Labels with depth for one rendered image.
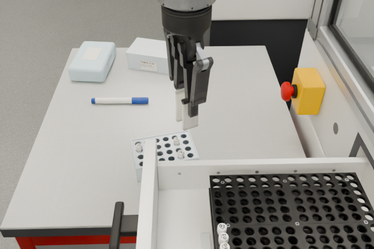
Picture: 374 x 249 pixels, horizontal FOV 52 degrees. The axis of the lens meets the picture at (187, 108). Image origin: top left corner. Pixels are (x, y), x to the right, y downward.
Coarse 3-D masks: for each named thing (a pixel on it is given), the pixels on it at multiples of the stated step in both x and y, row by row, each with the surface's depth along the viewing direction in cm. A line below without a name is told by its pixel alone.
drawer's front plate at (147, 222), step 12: (156, 144) 61; (144, 156) 57; (156, 156) 61; (144, 168) 55; (156, 168) 60; (144, 180) 54; (156, 180) 60; (144, 192) 52; (156, 192) 59; (144, 204) 50; (156, 204) 59; (144, 216) 49; (156, 216) 58; (144, 228) 48; (156, 228) 58; (144, 240) 46; (156, 240) 57
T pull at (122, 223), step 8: (120, 208) 52; (120, 216) 51; (128, 216) 51; (136, 216) 51; (112, 224) 50; (120, 224) 50; (128, 224) 50; (136, 224) 50; (112, 232) 49; (120, 232) 49; (128, 232) 49; (136, 232) 49; (112, 240) 48; (112, 248) 48
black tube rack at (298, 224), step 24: (240, 192) 56; (264, 192) 56; (288, 192) 55; (312, 192) 56; (336, 192) 56; (360, 192) 56; (240, 216) 52; (264, 216) 52; (288, 216) 53; (312, 216) 52; (336, 216) 52; (360, 216) 52; (240, 240) 50; (264, 240) 53; (288, 240) 53; (312, 240) 53; (336, 240) 53; (360, 240) 50
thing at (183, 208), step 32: (192, 160) 61; (224, 160) 61; (256, 160) 61; (288, 160) 61; (320, 160) 61; (352, 160) 61; (160, 192) 64; (192, 192) 64; (160, 224) 59; (192, 224) 59
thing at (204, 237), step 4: (208, 232) 56; (200, 236) 56; (204, 236) 56; (208, 236) 56; (200, 240) 56; (204, 240) 55; (208, 240) 55; (204, 244) 55; (208, 244) 55; (204, 248) 54; (208, 248) 54
